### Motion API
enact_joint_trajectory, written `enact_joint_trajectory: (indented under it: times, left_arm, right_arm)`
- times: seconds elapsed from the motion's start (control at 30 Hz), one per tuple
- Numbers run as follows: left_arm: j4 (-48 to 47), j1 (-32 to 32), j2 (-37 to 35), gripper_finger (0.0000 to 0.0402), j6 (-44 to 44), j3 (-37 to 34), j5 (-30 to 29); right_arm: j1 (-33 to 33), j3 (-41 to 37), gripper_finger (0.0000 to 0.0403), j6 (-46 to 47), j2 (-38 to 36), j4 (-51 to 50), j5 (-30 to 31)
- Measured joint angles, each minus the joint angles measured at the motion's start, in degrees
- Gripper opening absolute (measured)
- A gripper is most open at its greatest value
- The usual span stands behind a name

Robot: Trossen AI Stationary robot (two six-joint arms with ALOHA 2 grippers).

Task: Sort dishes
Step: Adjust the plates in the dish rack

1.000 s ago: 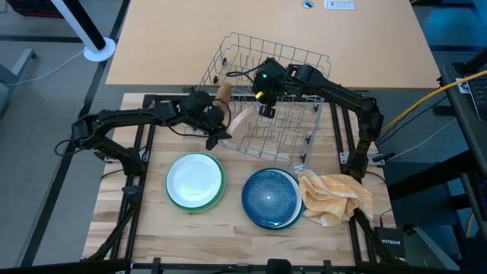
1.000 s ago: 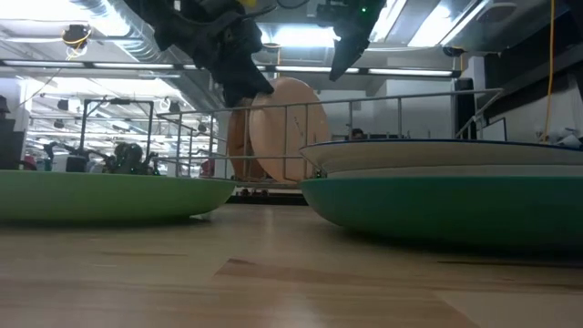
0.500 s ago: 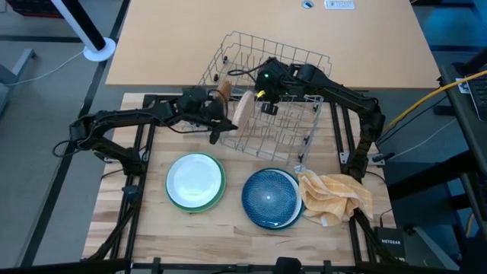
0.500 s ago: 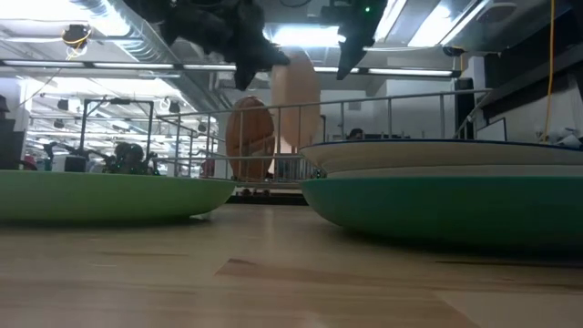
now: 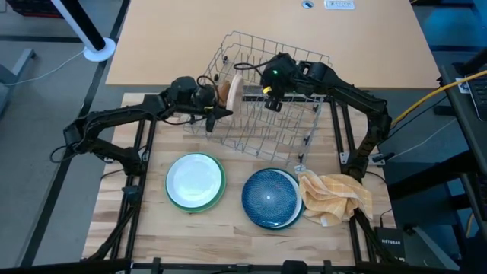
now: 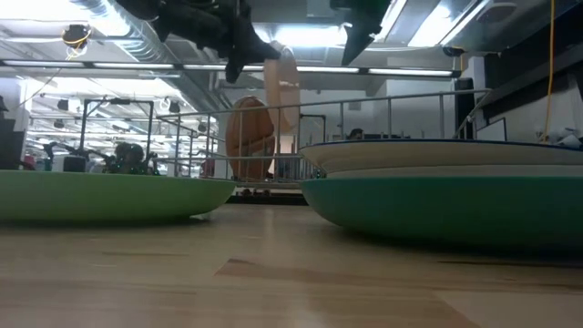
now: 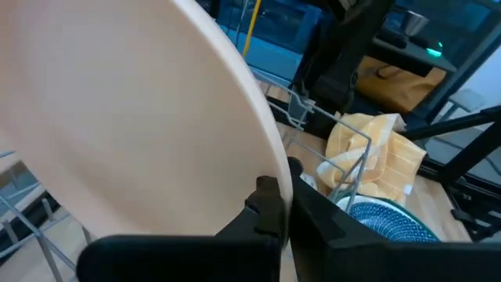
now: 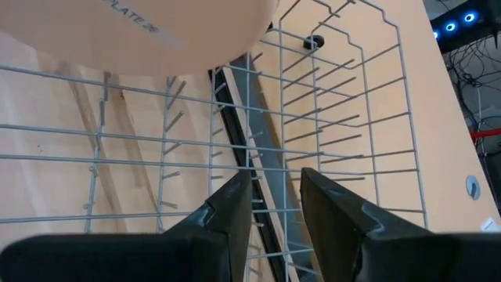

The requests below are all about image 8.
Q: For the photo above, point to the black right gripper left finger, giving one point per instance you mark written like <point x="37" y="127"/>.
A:
<point x="117" y="258"/>

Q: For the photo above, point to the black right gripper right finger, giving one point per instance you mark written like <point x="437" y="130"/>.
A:
<point x="391" y="254"/>

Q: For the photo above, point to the peach plastic plate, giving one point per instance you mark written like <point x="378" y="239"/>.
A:
<point x="117" y="31"/>

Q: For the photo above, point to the light tan desk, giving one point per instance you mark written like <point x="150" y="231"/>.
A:
<point x="438" y="164"/>

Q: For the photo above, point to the white desk power outlet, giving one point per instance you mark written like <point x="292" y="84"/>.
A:
<point x="491" y="224"/>

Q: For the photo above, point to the round grey desk grommet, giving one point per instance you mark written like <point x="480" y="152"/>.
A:
<point x="473" y="188"/>

